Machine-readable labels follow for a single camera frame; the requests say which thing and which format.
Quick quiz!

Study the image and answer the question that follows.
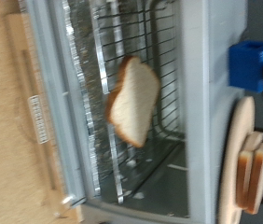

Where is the glass oven door with handle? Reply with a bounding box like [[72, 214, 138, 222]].
[[0, 0, 88, 224]]

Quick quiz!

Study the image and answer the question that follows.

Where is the metal spatula with blue block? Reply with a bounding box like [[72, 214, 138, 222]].
[[228, 39, 263, 105]]

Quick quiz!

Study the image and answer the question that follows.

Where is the wire oven rack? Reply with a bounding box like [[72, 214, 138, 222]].
[[90, 0, 184, 203]]

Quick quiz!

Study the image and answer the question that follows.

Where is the white bread slice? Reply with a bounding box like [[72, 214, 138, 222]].
[[104, 54, 161, 149], [235, 130, 263, 210], [246, 141, 263, 216]]

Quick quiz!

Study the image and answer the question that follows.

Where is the silver toaster oven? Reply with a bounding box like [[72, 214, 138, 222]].
[[22, 0, 251, 224]]

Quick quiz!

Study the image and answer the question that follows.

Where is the aluminium foil oven liner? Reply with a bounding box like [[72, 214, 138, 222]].
[[61, 0, 117, 197]]

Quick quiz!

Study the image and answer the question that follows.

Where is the grey backdrop cloth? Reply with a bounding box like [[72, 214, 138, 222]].
[[245, 0, 263, 224]]

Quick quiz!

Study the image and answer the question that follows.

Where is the round wooden cutting board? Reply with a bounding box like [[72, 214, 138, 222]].
[[217, 95, 256, 224]]

